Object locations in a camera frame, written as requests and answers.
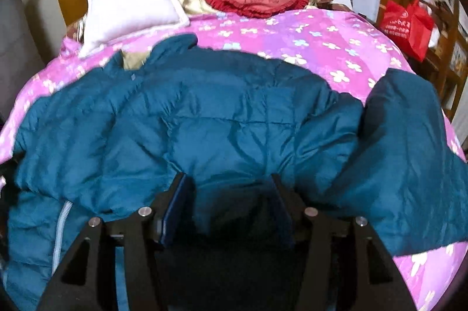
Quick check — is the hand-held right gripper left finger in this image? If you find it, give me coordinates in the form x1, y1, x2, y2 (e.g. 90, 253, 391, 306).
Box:
37, 172, 198, 311

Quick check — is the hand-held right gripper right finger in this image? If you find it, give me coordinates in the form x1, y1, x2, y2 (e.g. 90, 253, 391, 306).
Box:
271, 173, 417, 311

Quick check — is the teal down jacket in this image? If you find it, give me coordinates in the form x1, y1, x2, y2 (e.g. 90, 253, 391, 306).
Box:
7, 34, 467, 311

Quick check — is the pink floral blanket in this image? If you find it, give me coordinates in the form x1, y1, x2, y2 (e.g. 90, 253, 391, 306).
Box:
0, 8, 468, 311

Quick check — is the white pillow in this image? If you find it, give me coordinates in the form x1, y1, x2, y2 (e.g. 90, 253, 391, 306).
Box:
78, 0, 190, 59

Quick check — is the red shopping bag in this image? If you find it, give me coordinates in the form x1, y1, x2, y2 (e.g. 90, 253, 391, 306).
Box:
379, 0, 435, 63

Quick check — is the wooden chair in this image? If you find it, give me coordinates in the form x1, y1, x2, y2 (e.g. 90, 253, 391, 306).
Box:
420, 0, 468, 121

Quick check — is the grey wardrobe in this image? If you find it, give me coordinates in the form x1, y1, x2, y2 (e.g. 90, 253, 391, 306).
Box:
0, 0, 67, 121

